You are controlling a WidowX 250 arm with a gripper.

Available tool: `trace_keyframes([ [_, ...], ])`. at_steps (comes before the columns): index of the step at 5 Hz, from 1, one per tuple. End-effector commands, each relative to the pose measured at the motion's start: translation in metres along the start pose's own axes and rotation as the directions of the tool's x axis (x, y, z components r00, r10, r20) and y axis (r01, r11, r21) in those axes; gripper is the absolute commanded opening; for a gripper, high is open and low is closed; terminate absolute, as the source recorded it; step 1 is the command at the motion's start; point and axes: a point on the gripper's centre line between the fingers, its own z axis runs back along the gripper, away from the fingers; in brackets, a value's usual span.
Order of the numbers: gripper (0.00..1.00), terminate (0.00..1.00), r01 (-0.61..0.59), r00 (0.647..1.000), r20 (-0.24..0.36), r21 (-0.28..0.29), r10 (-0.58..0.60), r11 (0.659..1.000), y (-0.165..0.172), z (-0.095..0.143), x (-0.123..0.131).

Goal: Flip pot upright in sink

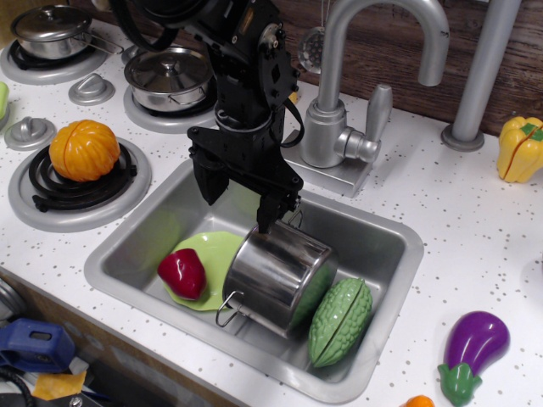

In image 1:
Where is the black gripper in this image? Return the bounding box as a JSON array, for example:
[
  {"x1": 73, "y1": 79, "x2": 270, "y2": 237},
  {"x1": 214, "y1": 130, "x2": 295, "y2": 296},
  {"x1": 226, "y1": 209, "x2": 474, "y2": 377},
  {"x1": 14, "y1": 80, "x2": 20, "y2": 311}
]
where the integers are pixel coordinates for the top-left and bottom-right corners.
[{"x1": 188, "y1": 126, "x2": 303, "y2": 233}]

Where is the stainless steel pot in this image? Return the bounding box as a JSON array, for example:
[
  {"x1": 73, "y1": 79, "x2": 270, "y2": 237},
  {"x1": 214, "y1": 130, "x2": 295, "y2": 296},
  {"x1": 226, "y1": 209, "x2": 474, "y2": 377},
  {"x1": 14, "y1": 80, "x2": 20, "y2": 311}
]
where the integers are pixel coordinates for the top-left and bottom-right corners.
[{"x1": 216, "y1": 209, "x2": 339, "y2": 339}]

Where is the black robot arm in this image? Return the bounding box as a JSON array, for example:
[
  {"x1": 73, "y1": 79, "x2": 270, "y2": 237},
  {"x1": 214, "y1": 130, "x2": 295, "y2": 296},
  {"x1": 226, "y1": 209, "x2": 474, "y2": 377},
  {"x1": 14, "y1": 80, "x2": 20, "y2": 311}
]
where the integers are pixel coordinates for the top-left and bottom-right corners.
[{"x1": 109, "y1": 1, "x2": 305, "y2": 233}]

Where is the grey metal sink basin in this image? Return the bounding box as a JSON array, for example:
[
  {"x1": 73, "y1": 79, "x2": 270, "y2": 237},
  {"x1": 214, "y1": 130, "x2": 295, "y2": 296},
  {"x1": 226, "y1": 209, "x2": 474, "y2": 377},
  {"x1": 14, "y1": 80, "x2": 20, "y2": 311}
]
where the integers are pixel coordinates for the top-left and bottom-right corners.
[{"x1": 84, "y1": 162, "x2": 423, "y2": 404}]

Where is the lidded steel pot centre burner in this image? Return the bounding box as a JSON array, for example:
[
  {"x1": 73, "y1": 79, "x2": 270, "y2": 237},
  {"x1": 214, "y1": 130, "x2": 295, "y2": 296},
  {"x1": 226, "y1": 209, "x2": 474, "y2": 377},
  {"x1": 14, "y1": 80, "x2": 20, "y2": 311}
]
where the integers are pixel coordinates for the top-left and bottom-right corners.
[{"x1": 124, "y1": 47, "x2": 213, "y2": 113}]

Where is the lidded steel pot burner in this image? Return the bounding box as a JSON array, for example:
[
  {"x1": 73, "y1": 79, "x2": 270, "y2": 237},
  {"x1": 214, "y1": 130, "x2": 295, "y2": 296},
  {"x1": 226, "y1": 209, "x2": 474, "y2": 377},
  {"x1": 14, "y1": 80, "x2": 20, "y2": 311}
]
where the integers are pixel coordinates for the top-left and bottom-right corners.
[
  {"x1": 124, "y1": 47, "x2": 213, "y2": 113},
  {"x1": 10, "y1": 5, "x2": 124, "y2": 60}
]

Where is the lidded steel pot back burner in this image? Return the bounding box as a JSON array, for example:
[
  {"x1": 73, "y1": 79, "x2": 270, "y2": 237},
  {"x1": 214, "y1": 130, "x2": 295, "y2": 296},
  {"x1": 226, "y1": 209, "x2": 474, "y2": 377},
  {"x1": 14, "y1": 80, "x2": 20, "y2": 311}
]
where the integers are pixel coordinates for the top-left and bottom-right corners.
[{"x1": 10, "y1": 5, "x2": 124, "y2": 60}]

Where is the light green plastic plate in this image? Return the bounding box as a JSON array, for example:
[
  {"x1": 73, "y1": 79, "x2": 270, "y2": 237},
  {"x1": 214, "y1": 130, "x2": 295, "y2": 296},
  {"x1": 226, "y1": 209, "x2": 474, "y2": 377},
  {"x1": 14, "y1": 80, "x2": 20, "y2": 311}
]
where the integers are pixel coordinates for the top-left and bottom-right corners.
[{"x1": 163, "y1": 231, "x2": 243, "y2": 311}]

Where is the red toy pepper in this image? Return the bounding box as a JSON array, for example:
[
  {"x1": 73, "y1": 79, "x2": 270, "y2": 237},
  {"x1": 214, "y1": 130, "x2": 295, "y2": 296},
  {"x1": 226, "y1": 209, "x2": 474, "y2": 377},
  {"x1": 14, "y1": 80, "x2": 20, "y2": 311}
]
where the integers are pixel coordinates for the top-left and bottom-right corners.
[{"x1": 157, "y1": 248, "x2": 207, "y2": 300}]

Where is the silver toy faucet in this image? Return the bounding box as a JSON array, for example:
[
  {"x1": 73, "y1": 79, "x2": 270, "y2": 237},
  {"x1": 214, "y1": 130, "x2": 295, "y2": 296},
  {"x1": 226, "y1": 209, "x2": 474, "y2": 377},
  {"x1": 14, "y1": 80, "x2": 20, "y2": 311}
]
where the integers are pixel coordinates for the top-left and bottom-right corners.
[{"x1": 283, "y1": 1, "x2": 449, "y2": 198}]

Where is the green toy bitter gourd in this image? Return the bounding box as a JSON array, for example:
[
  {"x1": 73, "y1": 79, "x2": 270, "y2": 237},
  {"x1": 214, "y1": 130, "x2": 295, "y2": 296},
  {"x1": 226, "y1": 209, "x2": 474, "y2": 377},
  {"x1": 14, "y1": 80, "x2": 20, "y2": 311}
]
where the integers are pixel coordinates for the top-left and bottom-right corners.
[{"x1": 308, "y1": 278, "x2": 372, "y2": 368}]

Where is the hanging clear strainer ladle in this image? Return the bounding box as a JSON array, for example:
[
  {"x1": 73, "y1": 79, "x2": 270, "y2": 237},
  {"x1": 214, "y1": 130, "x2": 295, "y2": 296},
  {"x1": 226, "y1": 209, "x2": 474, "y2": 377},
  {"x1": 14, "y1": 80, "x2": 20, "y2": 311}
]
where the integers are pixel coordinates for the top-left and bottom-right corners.
[{"x1": 297, "y1": 1, "x2": 331, "y2": 75}]

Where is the orange toy pumpkin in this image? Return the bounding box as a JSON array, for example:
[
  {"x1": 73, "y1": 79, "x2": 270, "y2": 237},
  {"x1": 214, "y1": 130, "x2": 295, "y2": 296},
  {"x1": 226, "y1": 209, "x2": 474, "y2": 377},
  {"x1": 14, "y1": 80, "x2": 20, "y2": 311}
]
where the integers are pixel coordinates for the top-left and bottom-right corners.
[{"x1": 48, "y1": 120, "x2": 120, "y2": 182}]

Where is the grey stove knob upper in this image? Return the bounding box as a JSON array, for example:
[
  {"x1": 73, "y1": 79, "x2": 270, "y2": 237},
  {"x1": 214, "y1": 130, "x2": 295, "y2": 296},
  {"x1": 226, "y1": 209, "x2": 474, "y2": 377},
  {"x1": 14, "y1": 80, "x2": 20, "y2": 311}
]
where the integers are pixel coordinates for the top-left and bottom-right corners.
[{"x1": 68, "y1": 73, "x2": 115, "y2": 106}]

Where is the grey stove knob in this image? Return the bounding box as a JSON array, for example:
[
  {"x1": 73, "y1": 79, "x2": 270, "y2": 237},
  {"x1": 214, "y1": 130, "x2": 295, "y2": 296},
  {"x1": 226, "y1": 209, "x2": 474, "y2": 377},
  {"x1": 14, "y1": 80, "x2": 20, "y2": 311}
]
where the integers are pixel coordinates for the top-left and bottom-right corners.
[
  {"x1": 5, "y1": 117, "x2": 57, "y2": 151},
  {"x1": 68, "y1": 73, "x2": 115, "y2": 106}
]

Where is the front black coil burner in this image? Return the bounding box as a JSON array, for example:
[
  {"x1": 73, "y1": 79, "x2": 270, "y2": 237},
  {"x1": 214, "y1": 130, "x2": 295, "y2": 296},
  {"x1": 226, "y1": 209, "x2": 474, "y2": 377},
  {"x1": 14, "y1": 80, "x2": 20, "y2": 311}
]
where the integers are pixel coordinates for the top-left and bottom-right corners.
[{"x1": 8, "y1": 139, "x2": 152, "y2": 232}]

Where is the grey stove knob lower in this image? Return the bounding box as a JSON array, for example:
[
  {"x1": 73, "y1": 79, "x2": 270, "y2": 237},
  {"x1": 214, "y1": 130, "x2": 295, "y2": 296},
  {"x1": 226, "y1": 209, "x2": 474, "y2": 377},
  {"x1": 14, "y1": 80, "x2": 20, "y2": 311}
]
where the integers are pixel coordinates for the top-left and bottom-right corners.
[{"x1": 5, "y1": 117, "x2": 57, "y2": 151}]

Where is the grey vertical pole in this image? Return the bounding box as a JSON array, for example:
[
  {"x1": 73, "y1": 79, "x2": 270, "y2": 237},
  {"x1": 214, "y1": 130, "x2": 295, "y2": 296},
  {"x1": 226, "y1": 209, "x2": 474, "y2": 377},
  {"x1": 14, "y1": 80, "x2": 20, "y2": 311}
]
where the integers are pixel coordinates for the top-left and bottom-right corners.
[{"x1": 441, "y1": 0, "x2": 521, "y2": 152}]

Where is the green toy at left edge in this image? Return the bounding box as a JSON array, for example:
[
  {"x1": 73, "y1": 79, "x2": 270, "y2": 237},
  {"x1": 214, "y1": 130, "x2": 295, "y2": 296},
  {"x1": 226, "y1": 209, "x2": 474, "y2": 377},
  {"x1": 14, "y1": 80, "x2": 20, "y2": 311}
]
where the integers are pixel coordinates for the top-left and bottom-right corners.
[{"x1": 0, "y1": 81, "x2": 10, "y2": 130}]

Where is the blue clamp tool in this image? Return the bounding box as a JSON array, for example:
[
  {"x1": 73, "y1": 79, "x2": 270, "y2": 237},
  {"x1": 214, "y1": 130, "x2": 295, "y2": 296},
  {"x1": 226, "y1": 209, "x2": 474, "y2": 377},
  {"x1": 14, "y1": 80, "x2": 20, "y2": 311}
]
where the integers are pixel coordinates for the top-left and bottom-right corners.
[{"x1": 1, "y1": 318, "x2": 89, "y2": 375}]

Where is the orange toy fruit bottom edge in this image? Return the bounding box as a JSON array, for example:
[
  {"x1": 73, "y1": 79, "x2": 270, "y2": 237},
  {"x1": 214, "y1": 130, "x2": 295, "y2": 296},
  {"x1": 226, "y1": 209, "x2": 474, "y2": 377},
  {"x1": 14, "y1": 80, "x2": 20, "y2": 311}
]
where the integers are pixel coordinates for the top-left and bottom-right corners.
[{"x1": 401, "y1": 395, "x2": 435, "y2": 407}]

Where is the yellow cloth scrap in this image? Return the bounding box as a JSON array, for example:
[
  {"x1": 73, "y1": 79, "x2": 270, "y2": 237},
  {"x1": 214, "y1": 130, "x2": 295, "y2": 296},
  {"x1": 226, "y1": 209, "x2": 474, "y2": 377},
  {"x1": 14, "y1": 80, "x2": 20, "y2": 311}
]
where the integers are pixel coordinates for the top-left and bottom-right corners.
[{"x1": 31, "y1": 371, "x2": 87, "y2": 401}]

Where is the purple toy eggplant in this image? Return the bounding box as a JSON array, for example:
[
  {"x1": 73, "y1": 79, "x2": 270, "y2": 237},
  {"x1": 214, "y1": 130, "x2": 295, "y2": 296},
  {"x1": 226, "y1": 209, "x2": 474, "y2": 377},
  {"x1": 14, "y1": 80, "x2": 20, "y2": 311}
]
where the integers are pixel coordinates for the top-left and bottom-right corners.
[{"x1": 438, "y1": 311, "x2": 511, "y2": 406}]

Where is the yellow toy bell pepper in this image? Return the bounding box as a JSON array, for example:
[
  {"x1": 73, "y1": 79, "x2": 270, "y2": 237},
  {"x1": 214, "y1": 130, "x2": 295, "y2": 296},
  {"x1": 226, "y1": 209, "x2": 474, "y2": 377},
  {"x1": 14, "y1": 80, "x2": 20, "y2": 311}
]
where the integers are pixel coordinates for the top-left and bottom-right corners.
[{"x1": 497, "y1": 116, "x2": 542, "y2": 183}]

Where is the back left burner ring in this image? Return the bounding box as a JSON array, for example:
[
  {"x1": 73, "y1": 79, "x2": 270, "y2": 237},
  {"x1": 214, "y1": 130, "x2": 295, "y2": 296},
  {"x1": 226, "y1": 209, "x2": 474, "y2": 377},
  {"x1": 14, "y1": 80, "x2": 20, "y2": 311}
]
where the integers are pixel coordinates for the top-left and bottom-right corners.
[{"x1": 0, "y1": 38, "x2": 112, "y2": 86}]

